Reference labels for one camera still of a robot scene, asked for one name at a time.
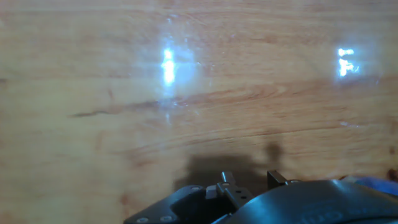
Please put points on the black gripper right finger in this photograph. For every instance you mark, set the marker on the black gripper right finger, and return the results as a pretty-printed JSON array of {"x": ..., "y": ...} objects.
[{"x": 276, "y": 180}]

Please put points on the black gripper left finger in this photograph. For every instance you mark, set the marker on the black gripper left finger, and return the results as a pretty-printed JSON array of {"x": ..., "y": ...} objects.
[{"x": 186, "y": 208}]

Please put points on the purple plastic bag of things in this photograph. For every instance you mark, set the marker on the purple plastic bag of things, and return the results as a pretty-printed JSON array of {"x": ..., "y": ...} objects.
[{"x": 379, "y": 185}]

